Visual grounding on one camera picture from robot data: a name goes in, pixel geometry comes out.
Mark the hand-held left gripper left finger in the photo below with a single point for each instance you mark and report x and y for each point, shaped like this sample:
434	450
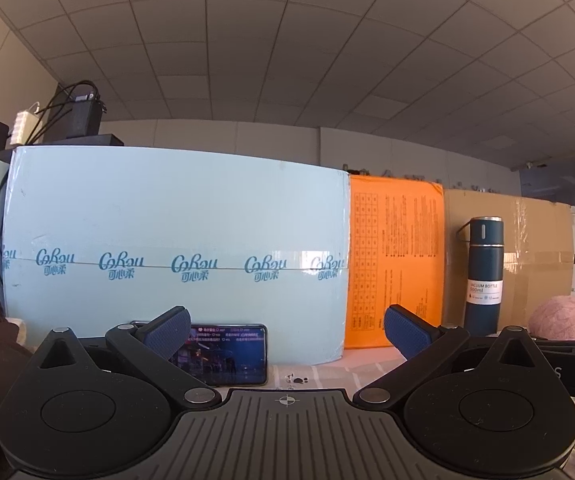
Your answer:
167	332

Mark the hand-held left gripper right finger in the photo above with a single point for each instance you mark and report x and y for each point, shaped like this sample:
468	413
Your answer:
407	330

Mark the pink knitted garment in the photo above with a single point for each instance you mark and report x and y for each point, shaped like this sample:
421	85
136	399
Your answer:
567	317

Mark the orange printed box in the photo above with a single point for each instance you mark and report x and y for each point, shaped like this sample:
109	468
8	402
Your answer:
392	260

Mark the black smartphone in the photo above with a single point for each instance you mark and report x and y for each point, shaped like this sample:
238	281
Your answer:
240	355

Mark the dark blue vacuum bottle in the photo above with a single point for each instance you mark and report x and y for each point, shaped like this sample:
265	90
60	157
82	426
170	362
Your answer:
485	310

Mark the grey cartoon printed bed sheet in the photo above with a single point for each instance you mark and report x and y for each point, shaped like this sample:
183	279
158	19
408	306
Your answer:
317	372

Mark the brown cardboard box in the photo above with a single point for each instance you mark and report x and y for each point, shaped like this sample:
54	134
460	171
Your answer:
532	260

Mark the light blue printed carton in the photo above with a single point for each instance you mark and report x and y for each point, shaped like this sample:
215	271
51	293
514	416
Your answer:
167	210

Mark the black flat device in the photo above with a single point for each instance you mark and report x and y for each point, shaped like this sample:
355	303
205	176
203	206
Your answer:
97	140

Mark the black power adapter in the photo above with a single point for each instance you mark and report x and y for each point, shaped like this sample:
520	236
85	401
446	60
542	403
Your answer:
84	120

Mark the white power adapter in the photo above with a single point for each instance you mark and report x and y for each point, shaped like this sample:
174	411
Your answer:
23	127

